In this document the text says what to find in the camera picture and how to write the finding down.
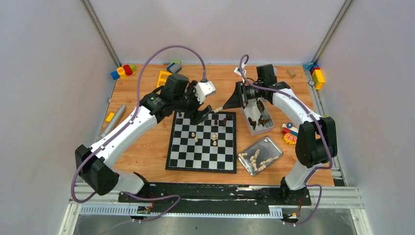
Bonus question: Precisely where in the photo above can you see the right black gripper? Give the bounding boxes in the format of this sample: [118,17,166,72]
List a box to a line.
[223,81,263,110]

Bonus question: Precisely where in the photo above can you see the white metal box dark pieces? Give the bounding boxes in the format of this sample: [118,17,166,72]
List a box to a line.
[240,98,275,136]

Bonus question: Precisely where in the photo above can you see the black white chessboard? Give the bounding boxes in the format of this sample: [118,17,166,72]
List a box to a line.
[165,112,237,174]

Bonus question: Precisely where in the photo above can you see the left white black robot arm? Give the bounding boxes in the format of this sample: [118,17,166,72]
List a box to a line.
[75,74,216,202]

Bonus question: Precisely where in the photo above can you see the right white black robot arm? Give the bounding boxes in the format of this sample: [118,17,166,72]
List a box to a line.
[222,62,337,205]

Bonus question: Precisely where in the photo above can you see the yellow triangular toy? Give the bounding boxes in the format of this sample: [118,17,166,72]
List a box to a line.
[156,71,172,88]

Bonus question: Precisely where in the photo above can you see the blue grey toy block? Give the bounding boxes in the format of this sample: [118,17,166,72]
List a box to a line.
[166,60,182,73]

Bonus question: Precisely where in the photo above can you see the small wooden block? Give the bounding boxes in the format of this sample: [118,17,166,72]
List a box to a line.
[287,69,296,78]

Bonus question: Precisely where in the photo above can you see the red white blue toy car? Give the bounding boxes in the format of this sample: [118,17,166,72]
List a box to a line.
[282,122,298,137]

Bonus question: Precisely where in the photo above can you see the silver metal tray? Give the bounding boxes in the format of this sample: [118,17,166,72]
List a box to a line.
[237,136,283,176]

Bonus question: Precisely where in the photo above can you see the yellow red round toy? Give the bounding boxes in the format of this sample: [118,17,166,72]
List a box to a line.
[283,133,297,145]

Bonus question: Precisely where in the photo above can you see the red cylinder block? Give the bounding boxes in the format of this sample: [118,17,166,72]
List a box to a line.
[123,64,133,76]

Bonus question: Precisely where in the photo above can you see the grey cylinder marker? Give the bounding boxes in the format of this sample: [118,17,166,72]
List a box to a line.
[95,105,126,141]

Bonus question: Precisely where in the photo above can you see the yellow lego brick stack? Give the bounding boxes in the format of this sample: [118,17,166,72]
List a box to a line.
[311,69,325,90]

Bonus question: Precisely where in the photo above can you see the yellow cylinder block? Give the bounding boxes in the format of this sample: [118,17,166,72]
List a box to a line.
[117,67,127,78]

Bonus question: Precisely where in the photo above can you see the small yellow block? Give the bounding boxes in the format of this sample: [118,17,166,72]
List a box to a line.
[105,112,115,122]

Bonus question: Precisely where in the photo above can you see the blue cube block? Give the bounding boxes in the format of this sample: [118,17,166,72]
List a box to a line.
[111,71,120,80]

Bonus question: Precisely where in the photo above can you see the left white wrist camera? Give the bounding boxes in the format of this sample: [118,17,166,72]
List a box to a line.
[195,81,216,104]

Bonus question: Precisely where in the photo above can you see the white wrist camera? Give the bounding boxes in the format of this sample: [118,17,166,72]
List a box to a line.
[195,81,216,104]
[234,67,246,76]

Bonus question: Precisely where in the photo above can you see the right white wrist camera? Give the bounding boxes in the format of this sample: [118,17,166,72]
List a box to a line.
[234,67,246,76]

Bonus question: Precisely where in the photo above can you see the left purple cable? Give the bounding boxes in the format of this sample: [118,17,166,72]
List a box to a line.
[70,45,207,228]

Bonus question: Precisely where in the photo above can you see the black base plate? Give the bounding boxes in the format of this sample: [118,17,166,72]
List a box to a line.
[138,183,311,214]

